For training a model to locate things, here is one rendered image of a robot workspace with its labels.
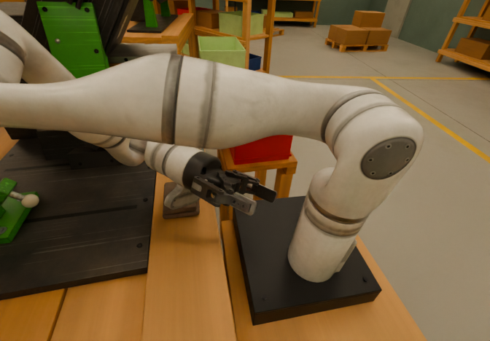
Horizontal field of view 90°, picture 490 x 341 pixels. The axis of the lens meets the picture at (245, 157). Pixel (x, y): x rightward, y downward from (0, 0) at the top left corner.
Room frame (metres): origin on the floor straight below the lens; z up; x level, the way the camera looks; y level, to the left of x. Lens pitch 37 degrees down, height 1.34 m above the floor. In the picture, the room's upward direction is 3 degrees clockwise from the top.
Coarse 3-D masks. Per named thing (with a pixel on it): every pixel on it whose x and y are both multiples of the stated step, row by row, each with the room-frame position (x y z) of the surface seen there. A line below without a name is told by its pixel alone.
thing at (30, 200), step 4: (12, 192) 0.34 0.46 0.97; (16, 192) 0.34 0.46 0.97; (8, 196) 0.33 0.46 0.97; (12, 196) 0.33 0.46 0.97; (16, 196) 0.34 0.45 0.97; (20, 196) 0.34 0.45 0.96; (24, 196) 0.34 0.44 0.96; (28, 196) 0.35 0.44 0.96; (32, 196) 0.35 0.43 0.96; (36, 196) 0.35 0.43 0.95; (20, 200) 0.34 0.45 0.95; (24, 200) 0.34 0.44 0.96; (28, 200) 0.34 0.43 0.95; (32, 200) 0.34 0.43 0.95; (36, 200) 0.35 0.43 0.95; (24, 204) 0.33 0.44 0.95; (28, 204) 0.33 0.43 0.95; (32, 204) 0.34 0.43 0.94; (36, 204) 0.34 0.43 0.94
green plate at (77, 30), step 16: (48, 16) 0.64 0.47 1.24; (64, 16) 0.64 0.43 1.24; (80, 16) 0.65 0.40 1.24; (48, 32) 0.63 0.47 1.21; (64, 32) 0.63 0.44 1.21; (80, 32) 0.64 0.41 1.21; (96, 32) 0.65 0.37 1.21; (64, 48) 0.62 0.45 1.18; (80, 48) 0.63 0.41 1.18; (96, 48) 0.64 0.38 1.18; (64, 64) 0.61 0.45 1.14; (80, 64) 0.62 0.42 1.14; (96, 64) 0.63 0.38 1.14
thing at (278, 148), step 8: (272, 136) 0.70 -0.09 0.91; (280, 136) 0.71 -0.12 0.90; (288, 136) 0.72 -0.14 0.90; (248, 144) 0.69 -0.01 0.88; (256, 144) 0.69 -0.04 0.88; (264, 144) 0.70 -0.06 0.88; (272, 144) 0.71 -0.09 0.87; (280, 144) 0.72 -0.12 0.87; (288, 144) 0.72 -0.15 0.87; (232, 152) 0.72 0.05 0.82; (240, 152) 0.68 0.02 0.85; (248, 152) 0.69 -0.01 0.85; (256, 152) 0.70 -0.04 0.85; (264, 152) 0.70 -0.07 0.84; (272, 152) 0.71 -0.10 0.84; (280, 152) 0.72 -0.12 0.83; (288, 152) 0.73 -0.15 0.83; (240, 160) 0.68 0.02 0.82; (248, 160) 0.68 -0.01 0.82; (256, 160) 0.70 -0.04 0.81; (264, 160) 0.70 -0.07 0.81; (272, 160) 0.71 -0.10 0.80
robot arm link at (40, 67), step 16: (0, 16) 0.24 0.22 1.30; (0, 32) 0.23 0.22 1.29; (16, 32) 0.25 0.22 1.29; (16, 48) 0.24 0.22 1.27; (32, 48) 0.26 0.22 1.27; (32, 64) 0.27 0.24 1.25; (48, 64) 0.28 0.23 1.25; (32, 80) 0.28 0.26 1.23; (48, 80) 0.29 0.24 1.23; (64, 80) 0.30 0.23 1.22; (96, 144) 0.33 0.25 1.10; (112, 144) 0.35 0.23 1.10
